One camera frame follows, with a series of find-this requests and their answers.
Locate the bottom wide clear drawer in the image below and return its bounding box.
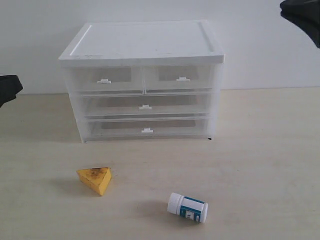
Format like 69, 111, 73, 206
86, 118, 208, 139

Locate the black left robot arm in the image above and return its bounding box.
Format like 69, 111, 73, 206
0, 75, 23, 107

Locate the wide clear drawer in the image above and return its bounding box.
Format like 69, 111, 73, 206
79, 94, 210, 118
86, 118, 208, 139

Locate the white plastic drawer cabinet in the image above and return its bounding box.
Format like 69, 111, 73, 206
58, 20, 225, 143

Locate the white pill bottle teal label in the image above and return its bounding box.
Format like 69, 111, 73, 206
167, 192, 209, 224

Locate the middle wide clear drawer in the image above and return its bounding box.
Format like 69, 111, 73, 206
79, 94, 210, 118

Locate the yellow cheese wedge toy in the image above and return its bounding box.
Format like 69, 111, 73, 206
76, 167, 112, 196

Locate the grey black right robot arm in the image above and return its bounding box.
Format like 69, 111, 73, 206
279, 0, 320, 49

